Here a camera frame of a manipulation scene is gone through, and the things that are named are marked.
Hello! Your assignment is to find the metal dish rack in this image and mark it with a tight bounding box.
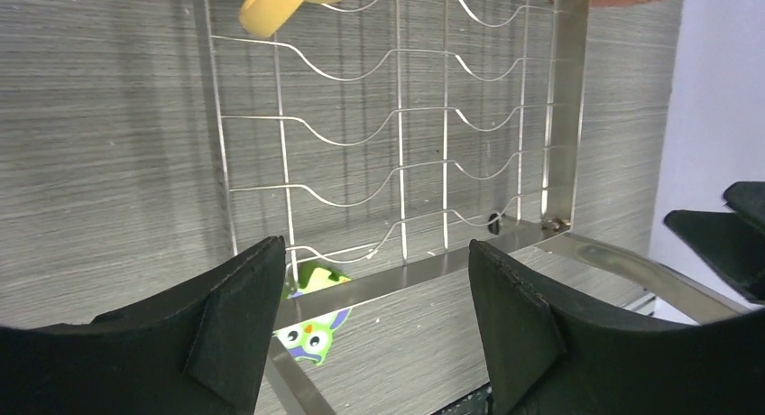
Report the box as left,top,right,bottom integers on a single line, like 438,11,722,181
193,0,743,414

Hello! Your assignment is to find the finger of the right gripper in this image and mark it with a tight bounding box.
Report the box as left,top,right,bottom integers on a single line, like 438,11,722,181
663,181,764,305

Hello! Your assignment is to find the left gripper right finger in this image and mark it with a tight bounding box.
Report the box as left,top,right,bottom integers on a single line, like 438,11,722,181
468,240,764,414

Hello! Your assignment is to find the green owl toy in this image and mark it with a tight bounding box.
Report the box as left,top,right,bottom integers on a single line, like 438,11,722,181
273,261,352,366

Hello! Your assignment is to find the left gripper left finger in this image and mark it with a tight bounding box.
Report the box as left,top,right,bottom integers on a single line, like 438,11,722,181
1,236,285,414

